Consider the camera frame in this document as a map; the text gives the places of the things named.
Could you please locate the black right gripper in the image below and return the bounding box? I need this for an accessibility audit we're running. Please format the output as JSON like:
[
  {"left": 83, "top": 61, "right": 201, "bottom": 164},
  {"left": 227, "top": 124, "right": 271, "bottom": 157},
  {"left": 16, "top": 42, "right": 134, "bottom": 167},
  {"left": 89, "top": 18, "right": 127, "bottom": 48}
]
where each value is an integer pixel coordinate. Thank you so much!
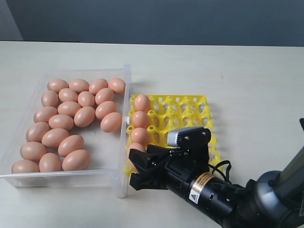
[{"left": 128, "top": 143, "right": 211, "bottom": 191}]

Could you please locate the brown egg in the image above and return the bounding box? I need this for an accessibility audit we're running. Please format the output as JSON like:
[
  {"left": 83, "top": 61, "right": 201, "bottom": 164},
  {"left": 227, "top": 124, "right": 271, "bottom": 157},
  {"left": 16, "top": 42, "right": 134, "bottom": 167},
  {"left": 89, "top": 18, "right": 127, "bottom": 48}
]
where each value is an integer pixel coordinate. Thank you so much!
[
  {"left": 57, "top": 101, "right": 81, "bottom": 118},
  {"left": 41, "top": 91, "right": 59, "bottom": 107},
  {"left": 33, "top": 106, "right": 57, "bottom": 123},
  {"left": 77, "top": 91, "right": 95, "bottom": 107},
  {"left": 58, "top": 88, "right": 78, "bottom": 102},
  {"left": 48, "top": 114, "right": 74, "bottom": 131},
  {"left": 88, "top": 78, "right": 108, "bottom": 95},
  {"left": 62, "top": 149, "right": 91, "bottom": 171},
  {"left": 132, "top": 111, "right": 151, "bottom": 129},
  {"left": 95, "top": 101, "right": 118, "bottom": 120},
  {"left": 47, "top": 79, "right": 69, "bottom": 93},
  {"left": 74, "top": 106, "right": 95, "bottom": 127},
  {"left": 58, "top": 135, "right": 84, "bottom": 157},
  {"left": 100, "top": 112, "right": 122, "bottom": 133},
  {"left": 134, "top": 94, "right": 151, "bottom": 112},
  {"left": 127, "top": 142, "right": 146, "bottom": 171},
  {"left": 26, "top": 122, "right": 50, "bottom": 143},
  {"left": 39, "top": 153, "right": 62, "bottom": 172},
  {"left": 20, "top": 142, "right": 47, "bottom": 162},
  {"left": 11, "top": 160, "right": 39, "bottom": 173},
  {"left": 69, "top": 79, "right": 89, "bottom": 93},
  {"left": 108, "top": 78, "right": 125, "bottom": 94},
  {"left": 41, "top": 128, "right": 70, "bottom": 148},
  {"left": 95, "top": 88, "right": 114, "bottom": 105},
  {"left": 131, "top": 127, "right": 150, "bottom": 146}
]

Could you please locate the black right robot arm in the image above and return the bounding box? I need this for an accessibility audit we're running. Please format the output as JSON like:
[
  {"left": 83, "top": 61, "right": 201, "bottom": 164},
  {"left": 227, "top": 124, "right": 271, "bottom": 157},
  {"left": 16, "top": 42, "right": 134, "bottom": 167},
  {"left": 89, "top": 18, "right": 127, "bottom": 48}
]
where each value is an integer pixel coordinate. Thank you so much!
[{"left": 129, "top": 145, "right": 304, "bottom": 228}]

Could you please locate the yellow plastic egg tray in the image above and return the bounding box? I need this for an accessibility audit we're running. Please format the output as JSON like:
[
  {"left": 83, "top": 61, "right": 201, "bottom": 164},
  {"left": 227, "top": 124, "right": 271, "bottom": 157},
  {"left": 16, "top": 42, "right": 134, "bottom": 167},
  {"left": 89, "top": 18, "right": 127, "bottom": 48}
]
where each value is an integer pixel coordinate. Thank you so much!
[{"left": 125, "top": 95, "right": 221, "bottom": 166}]

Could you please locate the clear plastic bin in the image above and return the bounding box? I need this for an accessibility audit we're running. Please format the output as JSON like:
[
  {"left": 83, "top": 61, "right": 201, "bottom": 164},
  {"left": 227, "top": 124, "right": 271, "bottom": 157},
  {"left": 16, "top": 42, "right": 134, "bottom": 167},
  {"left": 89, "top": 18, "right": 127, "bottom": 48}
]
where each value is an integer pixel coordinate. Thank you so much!
[{"left": 0, "top": 65, "right": 132, "bottom": 198}]

